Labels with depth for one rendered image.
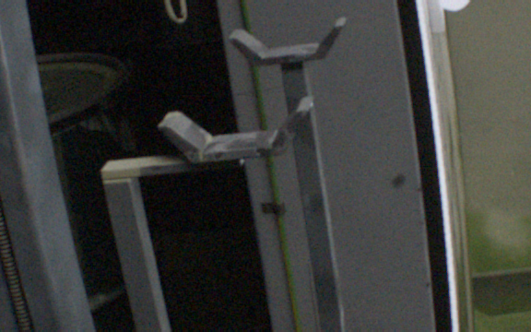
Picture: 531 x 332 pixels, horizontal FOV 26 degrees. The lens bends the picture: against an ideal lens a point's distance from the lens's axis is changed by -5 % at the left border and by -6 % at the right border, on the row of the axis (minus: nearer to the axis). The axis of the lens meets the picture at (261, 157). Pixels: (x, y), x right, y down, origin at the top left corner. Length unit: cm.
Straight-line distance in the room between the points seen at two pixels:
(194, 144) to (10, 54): 17
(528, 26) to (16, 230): 218
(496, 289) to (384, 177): 149
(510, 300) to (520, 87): 50
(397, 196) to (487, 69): 158
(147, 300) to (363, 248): 61
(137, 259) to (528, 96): 217
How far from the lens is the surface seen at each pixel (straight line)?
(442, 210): 126
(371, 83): 121
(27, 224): 76
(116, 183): 65
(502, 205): 272
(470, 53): 282
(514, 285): 270
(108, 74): 196
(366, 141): 123
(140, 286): 67
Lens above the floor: 128
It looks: 17 degrees down
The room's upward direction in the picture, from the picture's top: 9 degrees counter-clockwise
